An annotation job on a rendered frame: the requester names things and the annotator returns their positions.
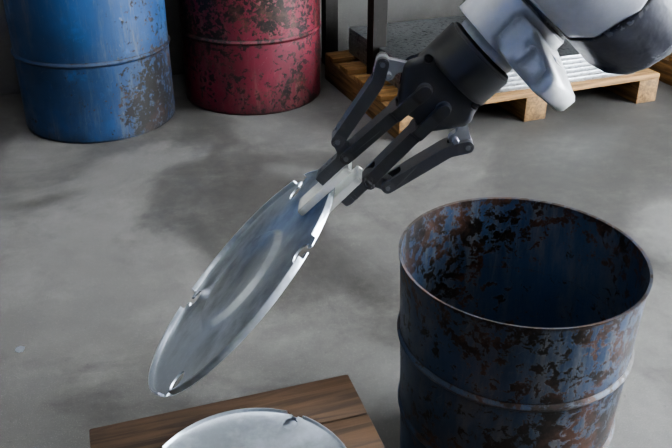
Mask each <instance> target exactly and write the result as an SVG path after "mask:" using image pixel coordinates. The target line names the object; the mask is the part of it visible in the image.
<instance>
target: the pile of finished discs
mask: <svg viewBox="0 0 672 448"><path fill-rule="evenodd" d="M162 448H346V446H345V445H344V444H343V442H342V441H341V440H340V439H339V438H338V437H337V436H336V435H335V434H334V433H333V432H331V431H330V430H329V429H328V428H326V427H325V426H323V425H322V424H320V423H318V422H316V421H315V420H313V419H310V418H308V417H306V416H303V418H301V417H293V415H291V414H287V411H286V410H280V409H273V408H244V409H236V410H231V411H226V412H222V413H218V414H215V415H212V416H209V417H207V418H204V419H202V420H200V421H197V422H195V423H193V424H191V425H190V426H188V427H186V428H185V429H183V430H181V431H180V432H178V433H177V434H176V435H174V436H173V437H172V438H171V439H169V440H168V441H167V442H166V443H165V444H164V445H163V446H162Z"/></svg>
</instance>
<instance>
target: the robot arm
mask: <svg viewBox="0 0 672 448"><path fill-rule="evenodd" d="M460 9H461V11H462V12H463V13H464V15H465V16H466V17H467V18H466V19H465V20H464V21H463V22H462V25H461V24H460V23H458V22H455V23H453V22H452V23H451V24H450V25H449V26H448V27H447V28H446V29H445V30H443V31H442V32H441V33H440V34H439V35H438V36H437V37H436V38H435V39H434V40H433V41H432V42H431V43H430V44H429V45H428V46H427V47H426V48H425V49H424V50H423V51H421V52H420V53H418V54H415V55H411V56H409V57H408V58H406V60H402V59H398V58H394V57H389V56H388V54H387V53H386V52H382V51H381V52H379V53H378V54H377V55H376V58H375V62H374V66H373V70H372V74H371V75H370V77H369V78H368V79H367V81H366V82H365V84H364V85H363V87H362V88H361V90H360V91H359V93H358V94H357V96H356V97H355V99H354V100H353V102H352V103H351V105H350V106H349V107H348V109H347V110H346V112H345V113H344V115H343V116H342V118H341V119H340V121H339V122H338V124H337V125H336V127H335V128H334V130H333V132H332V139H331V144H332V146H333V147H334V148H335V150H336V153H335V155H333V156H332V157H331V158H330V159H329V160H328V161H327V162H326V163H325V164H324V165H323V166H322V167H320V168H319V169H318V172H317V174H316V180H317V181H318V183H317V184H316V185H315V186H313V187H312V188H311V189H310V190H309V191H308V192H307V193H306V194H305V195H304V196H303V197H301V198H300V201H299V206H298V213H299V214H300V215H301V216H304V215H305V214H306V213H307V212H308V211H309V210H310V209H311V208H312V207H314V206H315V205H316V204H317V203H318V202H319V201H320V200H321V199H322V198H324V197H325V196H326V195H327V194H328V193H329V192H330V191H331V190H332V189H334V188H335V193H334V198H333V202H332V205H331V208H330V211H329V213H330V212H331V211H332V210H333V209H334V208H335V207H336V206H337V205H338V204H339V203H340V202H342V203H343V204H344V205H345V206H349V205H351V204H352V203H353V202H354V201H355V200H357V199H358V198H359V197H360V196H361V195H362V194H363V193H364V192H365V191H366V190H367V189H368V190H372V189H374V188H375V187H376V188H379V189H381V190H382V191H383V192H384V193H386V194H389V193H392V192H393V191H395V190H397V189H399V188H400V187H402V186H404V185H405V184H407V183H409V182H410V181H412V180H414V179H415V178H417V177H419V176H421V175H422V174H424V173H426V172H427V171H429V170H431V169H432V168H434V167H436V166H438V165H439V164H441V163H443V162H444V161H446V160H448V159H449V158H451V157H455V156H459V155H464V154H469V153H471V152H472V151H473V150H474V144H473V141H472V138H471V136H470V133H469V128H468V124H469V123H470V122H471V121H472V119H473V116H474V114H475V112H476V110H477V109H478V108H479V107H481V106H482V105H483V104H484V103H485V102H487V101H488V100H489V99H490V98H491V97H492V96H493V95H494V94H496V93H497V92H498V91H499V90H500V89H501V88H502V87H503V86H504V85H506V84H507V83H508V81H507V80H508V79H509V77H508V75H507V73H509V72H510V71H511V70H512V69H514V71H515V72H516V73H517V74H518V75H519V76H520V77H521V79H522V80H523V81H524V82H525V83H526V84H527V85H528V87H529V88H530V89H531V90H532V91H533V92H534V93H535V94H536V95H538V96H539V97H540V98H541V99H542V100H544V101H545V102H546V103H547V104H549V105H550V106H551V107H552V108H554V109H555V110H556V111H564V110H565V109H566V108H567V107H569V106H570V105H571V104H572V103H573V102H575V95H574V92H573V90H572V87H571V85H570V82H569V79H568V77H567V74H566V72H565V69H564V66H563V64H562V61H561V59H560V56H559V54H558V51H557V48H558V47H560V46H561V45H562V44H563V43H564V40H565V38H566V39H567V40H568V41H569V42H570V43H571V44H572V46H573V47H574V48H575V49H576V50H577V51H578V52H579V53H580V54H581V56H582V57H583V58H584V59H585V60H586V61H587V62H588V63H589V64H591V65H593V66H594V67H596V68H598V69H600V70H601V71H603V72H605V73H610V74H621V75H629V74H632V73H635V72H637V71H640V70H643V69H646V68H649V67H651V66H652V65H654V64H655V63H657V62H659V61H660V60H662V59H663V58H665V57H666V56H668V55H670V54H671V53H672V0H465V1H464V2H463V3H462V4H461V5H460ZM398 73H401V78H400V83H399V88H398V94H397V96H396V97H395V98H394V99H393V100H392V101H391V102H390V103H389V105H388V106H387V107H386V108H384V109H383V110H382V111H381V112H380V113H379V114H378V115H377V116H375V117H374V118H373V119H372V120H371V121H370V122H369V123H367V124H366V125H365V126H364V127H363V128H362V129H361V130H359V131H358V132H357V133H356V134H355V135H354V136H353V137H351V138H350V139H349V140H347V139H348V137H349V136H350V134H351V133H352V131H353V130H354V129H355V127H356V126H357V124H358V123H359V121H360V120H361V118H362V117H363V116H364V114H365V113H366V111H367V110H368V108H369V107H370V105H371V104H372V103H373V101H374V100H375V98H376V97H377V95H378V94H379V92H380V91H381V89H382V87H383V85H384V83H385V81H391V80H392V79H393V78H394V77H395V75H396V74H398ZM407 116H410V117H412V118H413V119H412V120H411V121H410V123H409V125H408V126H407V127H406V128H405V129H404V130H403V131H402V132H401V133H400V134H399V135H398V136H397V137H396V138H395V139H394V140H393V141H392V142H391V143H390V144H389V145H388V146H387V147H386V148H385V149H384V150H383V151H382V152H381V153H380V154H379V155H378V156H377V157H376V158H375V159H374V160H373V161H372V162H371V163H370V164H368V165H367V166H366V168H365V169H364V171H363V172H362V168H361V167H359V166H356V167H355V168H354V169H353V170H352V161H353V160H355V159H356V158H357V157H358V156H359V155H360V154H361V153H363V152H364V151H365V150H366V149H367V148H368V147H370V146H371V145H372V144H373V143H374V142H375V141H377V140H378V139H379V138H380V137H381V136H382V135H383V134H385V133H386V132H387V131H388V130H389V129H390V128H392V127H393V126H394V125H395V124H396V123H397V122H400V121H402V120H403V119H404V118H405V117H407ZM451 128H455V129H454V130H453V131H451V132H449V134H448V137H446V138H443V139H441V140H439V141H438V142H436V143H434V144H433V145H431V146H429V147H428V148H426V149H424V150H423V151H421V152H419V153H418V154H416V155H414V156H413V157H411V158H409V159H408V160H406V161H404V162H403V163H401V164H399V165H398V166H396V167H394V168H393V169H391V168H392V167H393V166H394V165H395V164H396V163H397V162H398V161H400V160H401V159H402V158H403V157H404V156H405V155H406V154H407V153H408V152H409V151H410V150H411V149H412V148H413V147H414V146H415V145H416V144H417V143H418V142H419V141H422V140H423V139H424V138H425V137H426V136H427V135H428V134H430V133H431V132H432V131H438V130H444V129H451ZM390 169H391V170H390Z"/></svg>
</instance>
